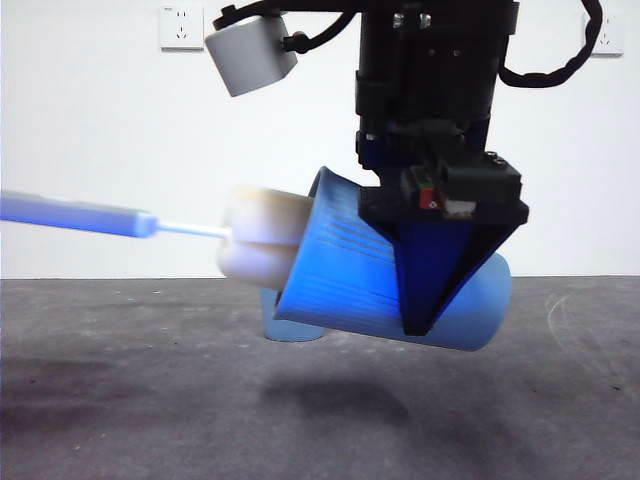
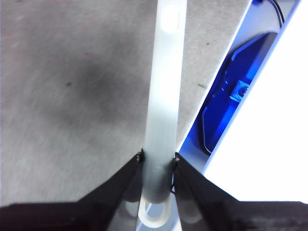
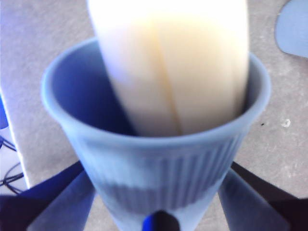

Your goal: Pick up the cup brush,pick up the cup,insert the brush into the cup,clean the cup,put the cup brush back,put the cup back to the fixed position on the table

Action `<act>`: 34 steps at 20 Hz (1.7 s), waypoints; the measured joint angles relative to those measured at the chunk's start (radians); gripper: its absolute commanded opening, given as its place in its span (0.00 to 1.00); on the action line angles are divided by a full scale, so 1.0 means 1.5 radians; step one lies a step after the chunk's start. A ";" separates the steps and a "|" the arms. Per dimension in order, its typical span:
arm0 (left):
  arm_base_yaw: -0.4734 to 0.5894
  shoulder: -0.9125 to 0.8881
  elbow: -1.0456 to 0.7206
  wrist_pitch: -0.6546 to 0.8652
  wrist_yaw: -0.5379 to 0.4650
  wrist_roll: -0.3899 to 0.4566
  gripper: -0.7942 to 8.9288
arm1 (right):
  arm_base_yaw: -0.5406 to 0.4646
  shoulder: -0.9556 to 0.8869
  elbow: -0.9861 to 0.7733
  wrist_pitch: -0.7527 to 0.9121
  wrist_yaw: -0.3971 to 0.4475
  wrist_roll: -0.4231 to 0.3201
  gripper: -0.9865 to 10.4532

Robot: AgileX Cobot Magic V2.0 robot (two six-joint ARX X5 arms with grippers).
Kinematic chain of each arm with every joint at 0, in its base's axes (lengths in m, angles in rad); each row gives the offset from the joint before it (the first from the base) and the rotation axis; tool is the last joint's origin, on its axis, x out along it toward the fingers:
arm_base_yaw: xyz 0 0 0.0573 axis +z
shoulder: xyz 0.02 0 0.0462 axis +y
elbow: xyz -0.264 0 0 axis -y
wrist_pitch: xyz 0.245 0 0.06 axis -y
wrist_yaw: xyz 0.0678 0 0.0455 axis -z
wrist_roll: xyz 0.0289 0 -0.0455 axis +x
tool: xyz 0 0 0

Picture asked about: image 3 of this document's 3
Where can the blue ribbed plastic cup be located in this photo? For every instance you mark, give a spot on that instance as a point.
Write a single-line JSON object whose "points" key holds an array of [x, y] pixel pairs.
{"points": [[294, 29], [156, 168]]}

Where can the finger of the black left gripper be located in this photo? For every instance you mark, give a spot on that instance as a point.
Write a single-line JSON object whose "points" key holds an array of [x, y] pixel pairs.
{"points": [[264, 207], [36, 209]]}

